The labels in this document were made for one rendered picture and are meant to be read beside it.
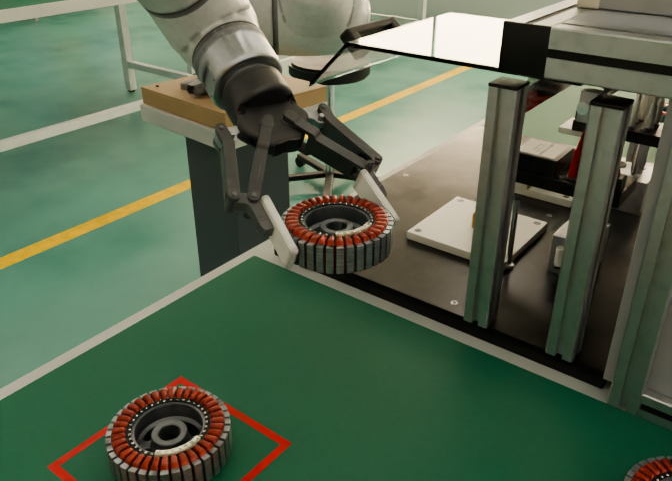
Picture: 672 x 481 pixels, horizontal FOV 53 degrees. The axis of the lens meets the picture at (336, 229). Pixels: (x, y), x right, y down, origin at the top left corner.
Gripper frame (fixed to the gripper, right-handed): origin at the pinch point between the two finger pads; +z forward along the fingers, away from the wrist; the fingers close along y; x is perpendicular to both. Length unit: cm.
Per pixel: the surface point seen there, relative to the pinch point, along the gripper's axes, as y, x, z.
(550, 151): -34.4, -1.4, -2.3
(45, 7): -26, -151, -223
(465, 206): -34.9, -20.8, -7.9
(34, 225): 4, -187, -139
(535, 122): -82, -38, -30
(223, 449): 16.8, -8.8, 13.4
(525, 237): -35.1, -14.7, 2.5
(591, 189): -20.0, 11.0, 9.8
